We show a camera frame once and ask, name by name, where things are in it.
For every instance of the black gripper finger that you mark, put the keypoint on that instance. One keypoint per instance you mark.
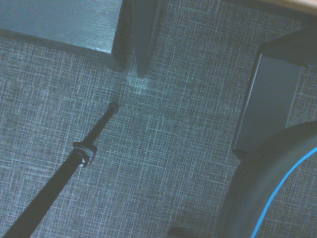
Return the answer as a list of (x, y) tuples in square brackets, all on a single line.
[(178, 233)]

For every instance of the blue and black headphones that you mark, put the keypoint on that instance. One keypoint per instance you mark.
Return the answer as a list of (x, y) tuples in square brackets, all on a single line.
[(255, 188)]

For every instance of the black tripod leg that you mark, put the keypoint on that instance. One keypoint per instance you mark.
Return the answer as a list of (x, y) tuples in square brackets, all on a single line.
[(57, 173)]

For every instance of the dark rectangular block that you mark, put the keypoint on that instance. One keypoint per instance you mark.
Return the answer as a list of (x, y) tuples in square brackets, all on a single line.
[(267, 99)]

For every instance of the dark side table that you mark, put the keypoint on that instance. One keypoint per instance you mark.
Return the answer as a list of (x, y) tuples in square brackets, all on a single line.
[(57, 19)]

